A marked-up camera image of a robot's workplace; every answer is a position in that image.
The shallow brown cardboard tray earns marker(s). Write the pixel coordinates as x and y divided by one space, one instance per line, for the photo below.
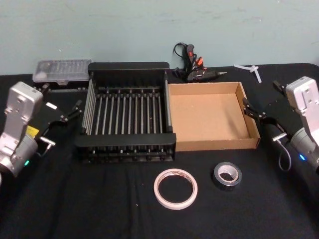
207 117

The white three-armed plastic piece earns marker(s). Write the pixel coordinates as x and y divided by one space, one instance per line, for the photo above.
253 69

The black rack with steel bars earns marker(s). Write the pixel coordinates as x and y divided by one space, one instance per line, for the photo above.
129 72

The clear plastic case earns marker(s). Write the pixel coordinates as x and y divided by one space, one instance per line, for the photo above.
62 69

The roll of silver tape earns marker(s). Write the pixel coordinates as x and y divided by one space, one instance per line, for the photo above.
219 183

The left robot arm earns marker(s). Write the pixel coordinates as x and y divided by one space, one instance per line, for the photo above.
15 149

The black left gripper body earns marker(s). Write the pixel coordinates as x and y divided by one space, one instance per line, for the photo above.
49 114

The black table cloth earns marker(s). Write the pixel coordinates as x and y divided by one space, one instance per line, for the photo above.
99 199

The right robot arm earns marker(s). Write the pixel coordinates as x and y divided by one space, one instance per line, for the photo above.
309 139

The roll of white tape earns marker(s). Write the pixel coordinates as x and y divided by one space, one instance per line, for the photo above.
175 204

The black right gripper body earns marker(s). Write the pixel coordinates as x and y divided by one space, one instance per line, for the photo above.
281 114

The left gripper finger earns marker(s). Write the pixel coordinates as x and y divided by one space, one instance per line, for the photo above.
44 88
72 112

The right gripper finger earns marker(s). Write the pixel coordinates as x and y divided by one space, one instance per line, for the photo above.
253 112
280 85

